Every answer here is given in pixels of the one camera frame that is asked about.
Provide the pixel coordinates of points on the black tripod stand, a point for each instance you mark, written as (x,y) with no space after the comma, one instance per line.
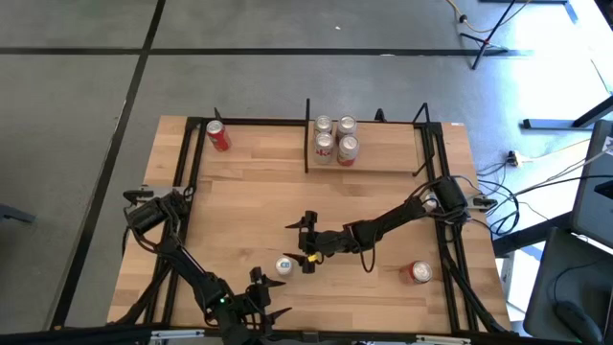
(488,40)

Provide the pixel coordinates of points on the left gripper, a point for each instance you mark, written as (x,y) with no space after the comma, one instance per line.
(249,309)

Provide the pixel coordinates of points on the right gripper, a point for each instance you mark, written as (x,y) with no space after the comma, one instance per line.
(325,242)

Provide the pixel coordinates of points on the pink raspberry sparkling water can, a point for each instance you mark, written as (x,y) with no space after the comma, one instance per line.
(348,146)
(347,124)

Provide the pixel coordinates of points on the wooden shelf with black frame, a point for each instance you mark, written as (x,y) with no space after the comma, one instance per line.
(388,148)

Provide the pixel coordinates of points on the dark floor object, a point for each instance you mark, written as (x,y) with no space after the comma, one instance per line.
(12,213)

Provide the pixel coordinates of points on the black computer mouse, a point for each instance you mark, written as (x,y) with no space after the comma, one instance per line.
(577,318)

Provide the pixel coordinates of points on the white power plug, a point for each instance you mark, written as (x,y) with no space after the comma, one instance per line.
(515,157)

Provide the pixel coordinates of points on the black aluminium table frame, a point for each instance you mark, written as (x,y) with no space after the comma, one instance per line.
(249,122)

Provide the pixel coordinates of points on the grey desk top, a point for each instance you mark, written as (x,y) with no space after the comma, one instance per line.
(551,287)

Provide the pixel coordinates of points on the red cola can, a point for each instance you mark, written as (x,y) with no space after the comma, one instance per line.
(420,271)
(218,136)

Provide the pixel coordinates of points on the black floor stand base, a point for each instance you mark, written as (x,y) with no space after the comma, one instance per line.
(551,123)

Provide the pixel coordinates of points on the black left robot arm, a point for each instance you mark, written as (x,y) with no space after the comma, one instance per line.
(191,268)

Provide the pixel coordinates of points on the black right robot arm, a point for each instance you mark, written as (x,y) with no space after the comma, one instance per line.
(392,215)

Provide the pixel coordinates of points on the black camera rig rail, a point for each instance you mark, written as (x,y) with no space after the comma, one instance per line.
(120,333)

